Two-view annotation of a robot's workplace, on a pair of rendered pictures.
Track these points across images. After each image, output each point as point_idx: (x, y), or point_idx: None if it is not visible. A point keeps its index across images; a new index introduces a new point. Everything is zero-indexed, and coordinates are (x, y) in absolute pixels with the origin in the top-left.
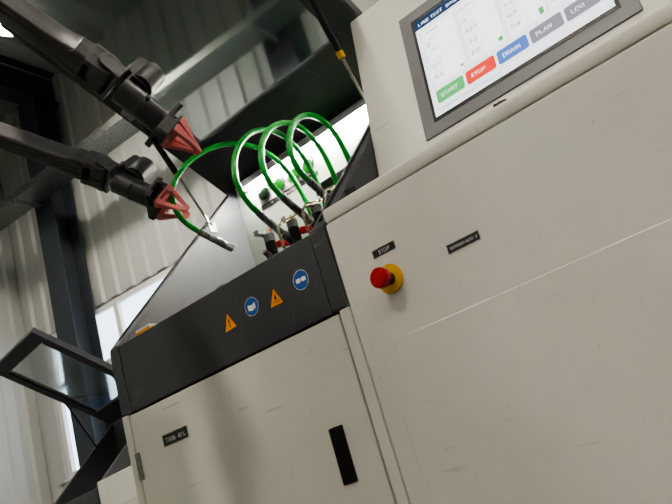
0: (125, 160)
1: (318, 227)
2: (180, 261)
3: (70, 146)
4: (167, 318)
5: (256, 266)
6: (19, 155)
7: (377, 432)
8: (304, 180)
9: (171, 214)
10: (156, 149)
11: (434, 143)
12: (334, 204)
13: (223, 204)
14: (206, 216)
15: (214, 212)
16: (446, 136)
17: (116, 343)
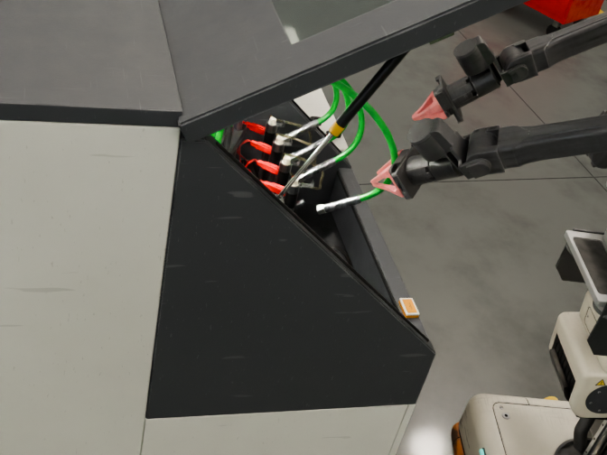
0: (452, 129)
1: (349, 162)
2: (340, 255)
3: (527, 125)
4: (402, 281)
5: (367, 202)
6: (593, 153)
7: None
8: (322, 123)
9: (391, 186)
10: (378, 87)
11: (325, 98)
12: (346, 143)
13: (238, 161)
14: (284, 187)
15: (256, 179)
16: (323, 94)
17: (429, 344)
